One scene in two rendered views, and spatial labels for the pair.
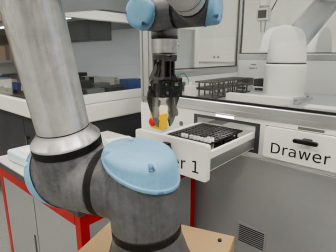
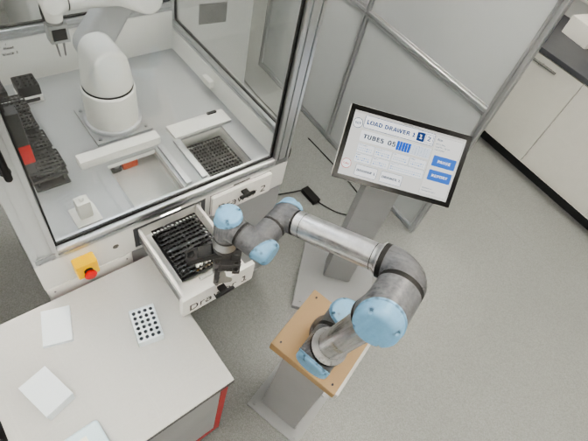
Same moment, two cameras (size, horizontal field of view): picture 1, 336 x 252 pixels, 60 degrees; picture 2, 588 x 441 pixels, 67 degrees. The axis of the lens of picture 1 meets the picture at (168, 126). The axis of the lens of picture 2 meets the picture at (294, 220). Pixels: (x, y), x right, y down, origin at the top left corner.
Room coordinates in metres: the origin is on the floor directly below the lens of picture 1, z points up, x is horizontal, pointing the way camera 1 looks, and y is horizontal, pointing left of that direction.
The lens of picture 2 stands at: (0.72, 0.74, 2.26)
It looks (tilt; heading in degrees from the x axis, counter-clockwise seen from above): 51 degrees down; 267
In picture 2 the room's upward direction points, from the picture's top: 18 degrees clockwise
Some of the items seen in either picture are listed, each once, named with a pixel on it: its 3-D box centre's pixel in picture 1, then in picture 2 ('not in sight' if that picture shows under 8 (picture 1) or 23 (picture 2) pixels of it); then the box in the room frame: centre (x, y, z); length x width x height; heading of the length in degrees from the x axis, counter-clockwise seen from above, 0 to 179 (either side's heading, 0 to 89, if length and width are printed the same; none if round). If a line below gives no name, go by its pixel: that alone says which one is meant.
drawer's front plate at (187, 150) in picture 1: (169, 152); (218, 288); (0.86, 0.00, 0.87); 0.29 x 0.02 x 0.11; 49
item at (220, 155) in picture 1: (206, 141); (187, 246); (1.02, -0.14, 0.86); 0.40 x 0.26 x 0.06; 139
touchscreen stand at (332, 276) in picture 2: not in sight; (360, 232); (0.30, -0.72, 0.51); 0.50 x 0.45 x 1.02; 90
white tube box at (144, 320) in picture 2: not in sight; (146, 325); (1.06, 0.15, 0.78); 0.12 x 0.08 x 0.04; 128
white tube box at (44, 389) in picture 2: not in sight; (47, 393); (1.25, 0.43, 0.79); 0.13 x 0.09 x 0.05; 155
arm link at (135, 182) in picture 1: (139, 184); (342, 320); (0.43, 0.05, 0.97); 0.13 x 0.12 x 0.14; 66
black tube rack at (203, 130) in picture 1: (205, 140); (188, 247); (1.01, -0.14, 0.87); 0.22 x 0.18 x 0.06; 139
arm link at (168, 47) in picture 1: (165, 47); (225, 239); (0.86, 0.01, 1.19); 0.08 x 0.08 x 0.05
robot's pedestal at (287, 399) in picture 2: not in sight; (304, 374); (0.44, 0.03, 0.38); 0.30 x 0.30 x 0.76; 65
